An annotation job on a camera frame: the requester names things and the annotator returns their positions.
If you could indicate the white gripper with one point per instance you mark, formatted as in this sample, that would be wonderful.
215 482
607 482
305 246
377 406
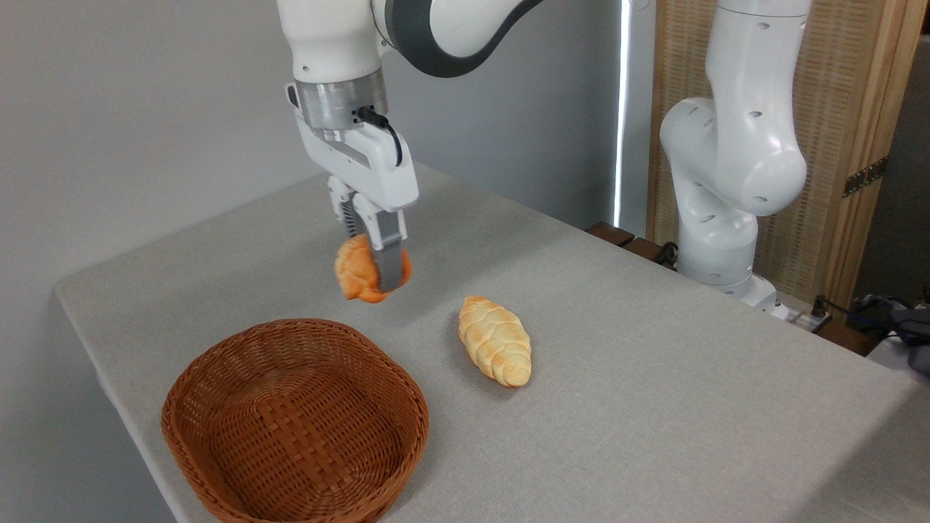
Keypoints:
370 171

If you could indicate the round golden bread roll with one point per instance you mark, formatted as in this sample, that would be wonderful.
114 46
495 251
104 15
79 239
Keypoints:
356 272

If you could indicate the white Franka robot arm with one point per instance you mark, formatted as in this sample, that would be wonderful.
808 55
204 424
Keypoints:
734 145

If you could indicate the braided long bread loaf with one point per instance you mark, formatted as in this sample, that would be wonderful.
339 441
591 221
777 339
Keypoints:
495 341

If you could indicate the brown wicker basket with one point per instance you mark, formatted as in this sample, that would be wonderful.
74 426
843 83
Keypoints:
290 443

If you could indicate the dark wooden base board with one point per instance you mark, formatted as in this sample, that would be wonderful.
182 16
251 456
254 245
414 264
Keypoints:
617 234

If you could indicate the metal screen hinge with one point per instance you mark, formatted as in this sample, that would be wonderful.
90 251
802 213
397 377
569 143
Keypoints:
864 176

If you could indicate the dark grey bundled gear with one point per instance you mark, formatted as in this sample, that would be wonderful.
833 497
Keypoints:
904 327

